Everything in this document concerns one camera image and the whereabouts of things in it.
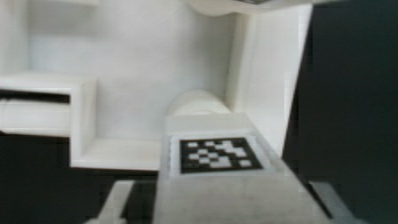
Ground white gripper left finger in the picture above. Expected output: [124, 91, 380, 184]
[83, 180, 135, 224]

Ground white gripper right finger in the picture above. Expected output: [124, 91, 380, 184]
[309, 181, 370, 224]

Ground white chair leg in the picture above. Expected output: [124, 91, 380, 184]
[153, 90, 330, 224]

